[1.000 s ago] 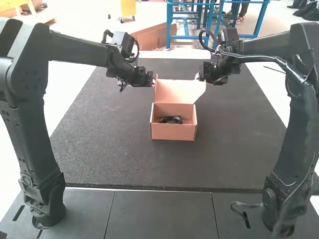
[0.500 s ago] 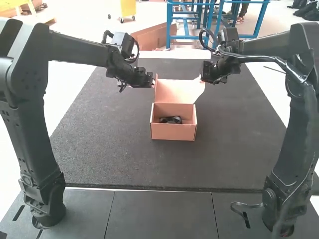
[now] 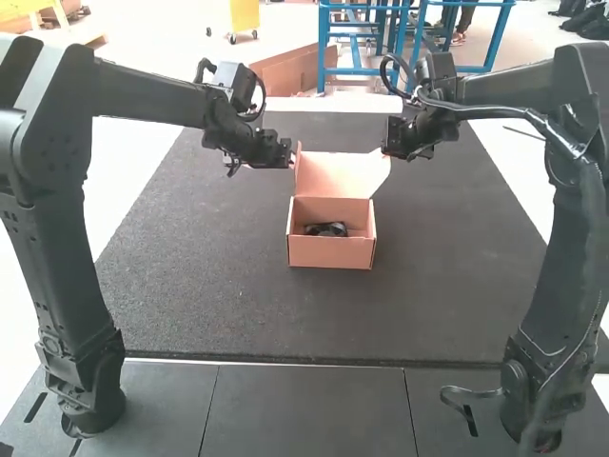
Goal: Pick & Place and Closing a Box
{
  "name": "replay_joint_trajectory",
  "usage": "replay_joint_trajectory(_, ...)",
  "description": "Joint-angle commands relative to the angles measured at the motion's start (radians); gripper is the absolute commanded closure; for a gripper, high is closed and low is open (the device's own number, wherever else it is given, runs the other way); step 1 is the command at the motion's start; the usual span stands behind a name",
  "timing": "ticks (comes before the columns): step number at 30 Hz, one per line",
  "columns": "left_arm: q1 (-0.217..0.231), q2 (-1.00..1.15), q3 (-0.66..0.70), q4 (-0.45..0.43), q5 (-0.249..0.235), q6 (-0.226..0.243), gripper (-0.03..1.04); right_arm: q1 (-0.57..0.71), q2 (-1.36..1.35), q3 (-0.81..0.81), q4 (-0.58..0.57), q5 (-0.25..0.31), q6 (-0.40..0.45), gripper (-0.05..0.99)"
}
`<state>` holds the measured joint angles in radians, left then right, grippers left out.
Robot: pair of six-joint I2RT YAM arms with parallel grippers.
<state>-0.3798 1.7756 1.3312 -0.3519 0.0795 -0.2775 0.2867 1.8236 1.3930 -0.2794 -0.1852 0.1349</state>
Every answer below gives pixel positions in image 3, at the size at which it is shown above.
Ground blue frame workbench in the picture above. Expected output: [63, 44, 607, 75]
[412, 0, 519, 73]
[316, 0, 416, 95]

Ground brown board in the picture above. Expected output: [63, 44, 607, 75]
[247, 41, 340, 97]

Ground person's legs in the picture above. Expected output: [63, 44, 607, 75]
[438, 0, 478, 48]

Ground black mat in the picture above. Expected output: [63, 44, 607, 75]
[93, 111, 548, 368]

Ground black bags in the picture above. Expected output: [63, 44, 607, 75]
[558, 0, 609, 42]

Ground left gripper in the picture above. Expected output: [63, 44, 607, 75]
[222, 126, 294, 178]

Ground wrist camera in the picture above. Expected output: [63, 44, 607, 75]
[416, 50, 459, 92]
[211, 60, 257, 114]

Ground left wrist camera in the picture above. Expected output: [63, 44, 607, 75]
[211, 60, 257, 114]

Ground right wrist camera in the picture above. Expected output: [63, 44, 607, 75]
[416, 50, 459, 92]

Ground yellow wheeled cart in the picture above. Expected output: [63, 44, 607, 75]
[206, 0, 261, 47]

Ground dark base panel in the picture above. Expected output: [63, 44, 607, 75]
[0, 359, 221, 457]
[199, 364, 420, 457]
[403, 366, 609, 457]

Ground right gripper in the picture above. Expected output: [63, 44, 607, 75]
[382, 109, 462, 164]

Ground cardboard box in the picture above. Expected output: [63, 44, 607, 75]
[285, 140, 392, 271]

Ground black square fan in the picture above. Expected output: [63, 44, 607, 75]
[304, 219, 351, 238]

